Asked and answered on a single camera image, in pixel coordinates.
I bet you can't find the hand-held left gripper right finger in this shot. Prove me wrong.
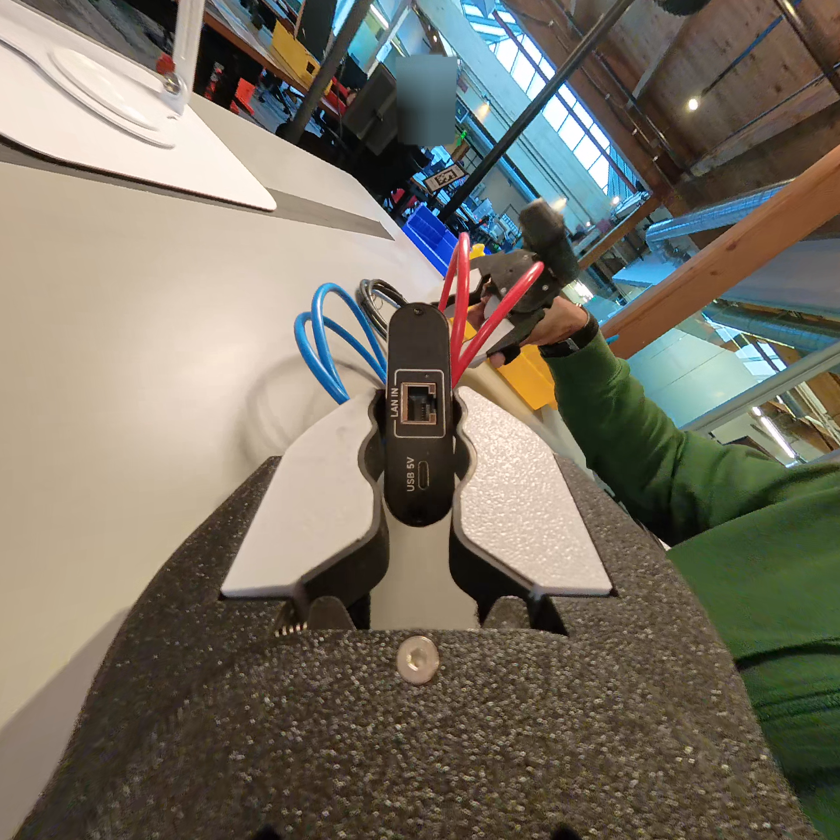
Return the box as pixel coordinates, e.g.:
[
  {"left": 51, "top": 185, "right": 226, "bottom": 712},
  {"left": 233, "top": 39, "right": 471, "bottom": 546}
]
[{"left": 449, "top": 386, "right": 616, "bottom": 627}]

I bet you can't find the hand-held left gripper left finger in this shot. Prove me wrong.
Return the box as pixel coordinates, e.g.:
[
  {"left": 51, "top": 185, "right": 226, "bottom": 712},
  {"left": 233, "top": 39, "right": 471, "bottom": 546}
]
[{"left": 220, "top": 387, "right": 388, "bottom": 631}]

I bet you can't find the red ethernet cable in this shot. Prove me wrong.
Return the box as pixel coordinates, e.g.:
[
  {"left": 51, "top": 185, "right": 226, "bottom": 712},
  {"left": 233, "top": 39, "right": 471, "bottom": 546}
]
[{"left": 436, "top": 233, "right": 546, "bottom": 388}]

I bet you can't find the yellow plastic bin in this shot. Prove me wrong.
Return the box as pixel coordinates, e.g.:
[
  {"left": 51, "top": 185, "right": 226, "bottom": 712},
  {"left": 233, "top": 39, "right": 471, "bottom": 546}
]
[{"left": 472, "top": 243, "right": 560, "bottom": 411}]

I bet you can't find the black ethernet switch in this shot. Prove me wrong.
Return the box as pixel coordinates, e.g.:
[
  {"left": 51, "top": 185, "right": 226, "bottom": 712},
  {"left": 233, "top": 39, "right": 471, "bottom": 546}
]
[{"left": 386, "top": 302, "right": 457, "bottom": 527}]

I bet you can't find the black cable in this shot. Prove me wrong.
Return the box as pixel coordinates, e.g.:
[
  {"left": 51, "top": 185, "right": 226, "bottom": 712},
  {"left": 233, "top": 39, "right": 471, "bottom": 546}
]
[{"left": 357, "top": 279, "right": 411, "bottom": 322}]

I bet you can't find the blue ethernet cable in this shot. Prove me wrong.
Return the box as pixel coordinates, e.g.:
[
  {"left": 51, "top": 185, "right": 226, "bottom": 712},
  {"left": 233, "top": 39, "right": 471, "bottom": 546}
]
[{"left": 294, "top": 282, "right": 391, "bottom": 404}]

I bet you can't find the person's right hand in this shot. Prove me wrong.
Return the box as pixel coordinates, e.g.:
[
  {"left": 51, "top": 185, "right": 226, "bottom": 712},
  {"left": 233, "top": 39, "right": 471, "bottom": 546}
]
[{"left": 489, "top": 297, "right": 590, "bottom": 368}]

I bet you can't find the black wristband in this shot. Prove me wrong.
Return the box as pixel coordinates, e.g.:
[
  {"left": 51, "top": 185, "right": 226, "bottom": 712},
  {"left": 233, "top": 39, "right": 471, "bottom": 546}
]
[{"left": 539, "top": 314, "right": 601, "bottom": 358}]

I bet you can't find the blue plastic bin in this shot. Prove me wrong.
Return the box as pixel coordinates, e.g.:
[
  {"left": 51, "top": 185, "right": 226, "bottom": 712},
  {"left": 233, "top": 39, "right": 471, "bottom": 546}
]
[{"left": 402, "top": 209, "right": 460, "bottom": 266}]

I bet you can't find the black pole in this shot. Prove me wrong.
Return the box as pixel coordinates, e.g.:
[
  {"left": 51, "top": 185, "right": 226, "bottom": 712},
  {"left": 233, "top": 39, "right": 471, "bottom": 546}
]
[
  {"left": 282, "top": 0, "right": 375, "bottom": 142},
  {"left": 436, "top": 0, "right": 634, "bottom": 224}
]

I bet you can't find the computer monitor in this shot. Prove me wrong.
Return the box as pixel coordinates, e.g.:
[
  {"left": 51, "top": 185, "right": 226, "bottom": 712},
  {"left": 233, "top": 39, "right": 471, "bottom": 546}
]
[{"left": 341, "top": 66, "right": 403, "bottom": 157}]

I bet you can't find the green hoodie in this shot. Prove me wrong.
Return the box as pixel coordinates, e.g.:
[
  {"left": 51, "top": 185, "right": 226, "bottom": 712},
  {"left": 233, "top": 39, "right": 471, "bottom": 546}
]
[{"left": 666, "top": 459, "right": 840, "bottom": 840}]

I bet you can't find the small yellow bin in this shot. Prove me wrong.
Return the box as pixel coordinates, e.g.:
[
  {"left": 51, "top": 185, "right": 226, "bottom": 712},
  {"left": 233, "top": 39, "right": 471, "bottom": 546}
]
[{"left": 272, "top": 20, "right": 322, "bottom": 86}]

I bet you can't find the instruction board on white stand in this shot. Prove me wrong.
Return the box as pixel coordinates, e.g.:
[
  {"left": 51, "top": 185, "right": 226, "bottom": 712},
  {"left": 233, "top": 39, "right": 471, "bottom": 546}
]
[{"left": 0, "top": 0, "right": 278, "bottom": 212}]

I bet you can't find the wooden post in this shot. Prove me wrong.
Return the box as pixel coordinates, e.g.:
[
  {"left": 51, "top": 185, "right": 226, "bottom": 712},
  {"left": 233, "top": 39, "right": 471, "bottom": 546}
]
[{"left": 600, "top": 147, "right": 840, "bottom": 358}]

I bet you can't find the silver air duct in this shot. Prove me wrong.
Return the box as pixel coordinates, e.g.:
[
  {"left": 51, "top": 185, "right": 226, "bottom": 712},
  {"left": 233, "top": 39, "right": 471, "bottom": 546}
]
[{"left": 646, "top": 184, "right": 840, "bottom": 244}]

